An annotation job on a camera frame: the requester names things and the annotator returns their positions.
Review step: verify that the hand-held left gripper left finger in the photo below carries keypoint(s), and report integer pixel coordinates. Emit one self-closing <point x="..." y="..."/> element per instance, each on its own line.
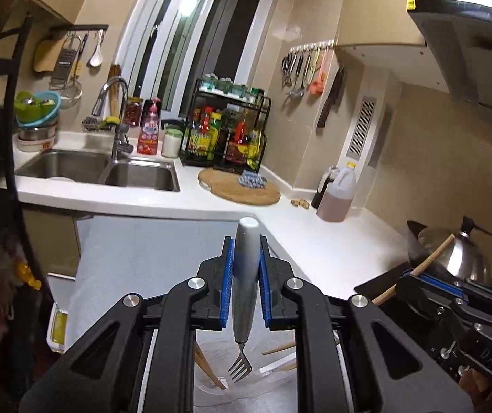
<point x="227" y="284"/>

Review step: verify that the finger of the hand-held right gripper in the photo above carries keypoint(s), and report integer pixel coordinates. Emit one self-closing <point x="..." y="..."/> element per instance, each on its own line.
<point x="422" y="303"/>
<point x="439" y="283"/>

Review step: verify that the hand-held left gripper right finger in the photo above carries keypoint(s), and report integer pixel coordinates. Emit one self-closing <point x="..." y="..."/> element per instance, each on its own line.
<point x="265" y="284"/>

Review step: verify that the tan wooden chopstick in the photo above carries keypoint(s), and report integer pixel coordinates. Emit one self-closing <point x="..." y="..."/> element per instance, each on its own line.
<point x="437" y="251"/>

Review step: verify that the row of wooden chopsticks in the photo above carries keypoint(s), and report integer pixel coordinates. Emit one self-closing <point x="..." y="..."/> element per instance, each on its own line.
<point x="207" y="368"/>

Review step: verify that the clear plastic container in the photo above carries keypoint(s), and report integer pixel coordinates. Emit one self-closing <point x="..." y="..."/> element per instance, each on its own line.
<point x="272" y="393"/>

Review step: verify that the steel wok lid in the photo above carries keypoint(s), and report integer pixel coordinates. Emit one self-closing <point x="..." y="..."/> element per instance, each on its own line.
<point x="465" y="258"/>

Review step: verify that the black gas stove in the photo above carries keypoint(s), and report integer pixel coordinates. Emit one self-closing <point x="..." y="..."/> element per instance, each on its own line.
<point x="379" y="286"/>

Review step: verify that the black wok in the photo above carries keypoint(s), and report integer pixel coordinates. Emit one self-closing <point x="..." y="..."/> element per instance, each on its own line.
<point x="413" y="241"/>

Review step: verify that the small nuts on counter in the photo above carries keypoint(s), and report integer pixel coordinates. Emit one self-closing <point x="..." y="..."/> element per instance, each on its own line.
<point x="301" y="202"/>

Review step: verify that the round wooden cutting board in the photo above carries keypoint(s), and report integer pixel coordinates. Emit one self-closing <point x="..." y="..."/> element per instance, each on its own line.
<point x="229" y="189"/>

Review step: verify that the blue packet pile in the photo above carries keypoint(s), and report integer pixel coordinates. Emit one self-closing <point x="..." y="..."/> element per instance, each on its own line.
<point x="252" y="180"/>

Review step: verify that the dark bottle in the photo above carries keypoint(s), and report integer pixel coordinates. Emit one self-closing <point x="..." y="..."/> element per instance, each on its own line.
<point x="320" y="193"/>

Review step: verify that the plastic cooking oil jug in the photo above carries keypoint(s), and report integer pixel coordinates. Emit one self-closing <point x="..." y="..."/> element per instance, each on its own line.
<point x="336" y="200"/>

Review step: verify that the stainless steel sink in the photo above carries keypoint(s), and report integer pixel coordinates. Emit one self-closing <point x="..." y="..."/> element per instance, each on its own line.
<point x="138" y="176"/>

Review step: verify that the black rack of condiment bottles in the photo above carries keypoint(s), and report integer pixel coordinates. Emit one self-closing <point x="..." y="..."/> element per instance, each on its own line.
<point x="224" y="137"/>

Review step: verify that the white lidded jar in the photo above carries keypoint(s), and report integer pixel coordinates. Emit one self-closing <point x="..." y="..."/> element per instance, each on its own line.
<point x="171" y="144"/>

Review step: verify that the red dish soap bottle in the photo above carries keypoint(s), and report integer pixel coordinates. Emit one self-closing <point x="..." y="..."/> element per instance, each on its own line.
<point x="148" y="135"/>

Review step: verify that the white trash bin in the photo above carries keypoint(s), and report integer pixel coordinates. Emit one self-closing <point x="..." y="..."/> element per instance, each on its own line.
<point x="61" y="309"/>

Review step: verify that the chrome kitchen faucet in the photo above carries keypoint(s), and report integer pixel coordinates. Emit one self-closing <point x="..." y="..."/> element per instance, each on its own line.
<point x="119" y="137"/>

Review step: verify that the hanging cleaver knife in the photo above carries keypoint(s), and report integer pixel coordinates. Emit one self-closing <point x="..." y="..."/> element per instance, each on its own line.
<point x="330" y="101"/>

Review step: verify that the red chili jar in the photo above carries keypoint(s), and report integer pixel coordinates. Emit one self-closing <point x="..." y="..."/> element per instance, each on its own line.
<point x="133" y="114"/>

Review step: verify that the yellow plastic bag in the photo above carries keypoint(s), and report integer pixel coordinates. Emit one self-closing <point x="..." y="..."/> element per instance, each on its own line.
<point x="29" y="275"/>

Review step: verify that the sponge holder on faucet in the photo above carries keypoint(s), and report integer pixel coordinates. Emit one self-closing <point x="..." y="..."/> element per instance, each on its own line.
<point x="99" y="124"/>

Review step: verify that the row of hanging kitchen tools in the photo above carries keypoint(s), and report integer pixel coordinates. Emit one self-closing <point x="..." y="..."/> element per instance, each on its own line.
<point x="308" y="69"/>

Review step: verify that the range hood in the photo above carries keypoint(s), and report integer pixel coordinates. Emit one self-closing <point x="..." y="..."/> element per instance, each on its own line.
<point x="465" y="43"/>

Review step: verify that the steel basin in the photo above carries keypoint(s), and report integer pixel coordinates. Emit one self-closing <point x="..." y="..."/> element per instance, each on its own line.
<point x="35" y="137"/>

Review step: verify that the hanging mesh strainer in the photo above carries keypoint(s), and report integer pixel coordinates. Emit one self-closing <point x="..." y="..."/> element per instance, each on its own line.
<point x="72" y="97"/>

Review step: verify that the kitchen window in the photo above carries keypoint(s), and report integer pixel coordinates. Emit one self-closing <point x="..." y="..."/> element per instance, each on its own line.
<point x="194" y="30"/>

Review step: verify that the green plastic colander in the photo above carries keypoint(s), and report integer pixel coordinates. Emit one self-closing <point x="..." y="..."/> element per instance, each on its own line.
<point x="31" y="114"/>

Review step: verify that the white hanging ladle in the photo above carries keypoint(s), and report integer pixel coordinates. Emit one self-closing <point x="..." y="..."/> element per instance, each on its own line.
<point x="95" y="58"/>

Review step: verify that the black storage shelf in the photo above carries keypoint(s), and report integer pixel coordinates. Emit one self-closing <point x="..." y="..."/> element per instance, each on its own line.
<point x="9" y="137"/>

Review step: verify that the metal grater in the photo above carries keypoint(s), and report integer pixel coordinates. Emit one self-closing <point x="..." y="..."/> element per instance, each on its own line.
<point x="64" y="66"/>

